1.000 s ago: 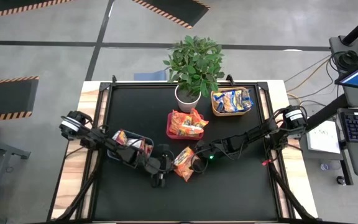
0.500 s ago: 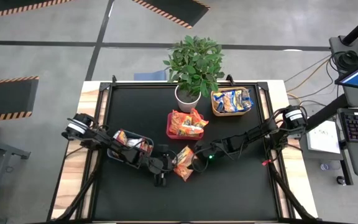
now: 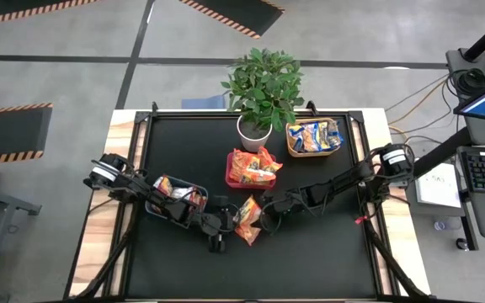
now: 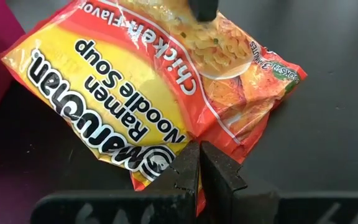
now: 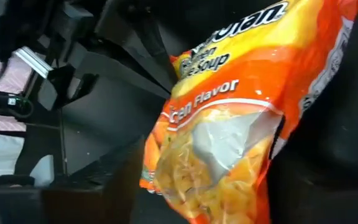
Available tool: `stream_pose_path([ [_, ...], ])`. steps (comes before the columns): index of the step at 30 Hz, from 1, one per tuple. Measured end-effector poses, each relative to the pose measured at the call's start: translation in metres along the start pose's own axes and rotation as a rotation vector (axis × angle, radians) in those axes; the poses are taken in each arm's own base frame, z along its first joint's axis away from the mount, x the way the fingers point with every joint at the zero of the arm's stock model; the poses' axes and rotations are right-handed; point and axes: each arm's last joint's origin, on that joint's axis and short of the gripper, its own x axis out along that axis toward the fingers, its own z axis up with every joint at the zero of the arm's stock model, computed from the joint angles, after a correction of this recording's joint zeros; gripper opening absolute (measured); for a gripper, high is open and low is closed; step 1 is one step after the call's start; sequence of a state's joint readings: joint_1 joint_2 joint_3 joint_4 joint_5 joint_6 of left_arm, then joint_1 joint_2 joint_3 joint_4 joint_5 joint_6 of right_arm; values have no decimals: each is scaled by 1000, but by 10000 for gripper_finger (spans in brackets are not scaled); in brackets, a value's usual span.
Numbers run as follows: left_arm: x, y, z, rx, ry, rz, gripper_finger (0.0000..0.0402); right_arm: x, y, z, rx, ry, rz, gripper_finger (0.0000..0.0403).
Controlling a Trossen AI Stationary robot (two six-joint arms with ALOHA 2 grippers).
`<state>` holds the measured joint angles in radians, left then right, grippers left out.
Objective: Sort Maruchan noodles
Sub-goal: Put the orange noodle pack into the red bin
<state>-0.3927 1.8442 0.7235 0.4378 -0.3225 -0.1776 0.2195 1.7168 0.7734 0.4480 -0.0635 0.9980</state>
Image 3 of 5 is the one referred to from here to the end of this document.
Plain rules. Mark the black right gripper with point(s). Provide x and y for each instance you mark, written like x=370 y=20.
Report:
x=286 y=201

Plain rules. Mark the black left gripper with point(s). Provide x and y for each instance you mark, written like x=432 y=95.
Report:
x=219 y=221

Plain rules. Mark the red Maruchan ramen pack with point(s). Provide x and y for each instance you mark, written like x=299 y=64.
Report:
x=181 y=192
x=199 y=201
x=163 y=185

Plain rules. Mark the red plastic bin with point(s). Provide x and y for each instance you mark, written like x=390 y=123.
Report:
x=228 y=174

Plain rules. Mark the blue-grey plastic bin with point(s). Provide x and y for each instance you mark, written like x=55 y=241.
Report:
x=190 y=184

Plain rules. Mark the blue Maruchan ramen pack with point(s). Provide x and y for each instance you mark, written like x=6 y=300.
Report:
x=325 y=139
x=336 y=136
x=295 y=139
x=310 y=136

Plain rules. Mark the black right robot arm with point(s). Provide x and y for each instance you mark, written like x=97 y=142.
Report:
x=352 y=177

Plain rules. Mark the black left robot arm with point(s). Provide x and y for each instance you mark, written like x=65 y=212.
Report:
x=141 y=189

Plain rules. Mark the white plant pot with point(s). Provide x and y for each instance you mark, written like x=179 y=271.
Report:
x=254 y=144

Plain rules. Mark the yellow plastic bin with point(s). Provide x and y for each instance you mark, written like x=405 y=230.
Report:
x=310 y=155

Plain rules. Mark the black table mat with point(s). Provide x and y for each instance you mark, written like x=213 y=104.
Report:
x=209 y=139

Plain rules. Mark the blue chair seat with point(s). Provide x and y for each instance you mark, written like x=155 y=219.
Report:
x=204 y=103

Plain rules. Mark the green leafy artificial plant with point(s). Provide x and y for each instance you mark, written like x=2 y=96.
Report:
x=263 y=84

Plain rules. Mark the white note board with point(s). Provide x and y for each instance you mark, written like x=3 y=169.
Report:
x=438 y=189

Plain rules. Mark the clear plastic bottle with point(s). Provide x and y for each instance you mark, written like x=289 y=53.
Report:
x=446 y=224

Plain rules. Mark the black hazard-striped floor mat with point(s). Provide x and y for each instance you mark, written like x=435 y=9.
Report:
x=15 y=8
x=6 y=130
x=242 y=14

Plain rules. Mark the grey stand base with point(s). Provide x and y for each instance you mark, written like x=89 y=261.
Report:
x=455 y=59

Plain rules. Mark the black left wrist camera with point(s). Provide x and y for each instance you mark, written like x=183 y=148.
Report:
x=221 y=202

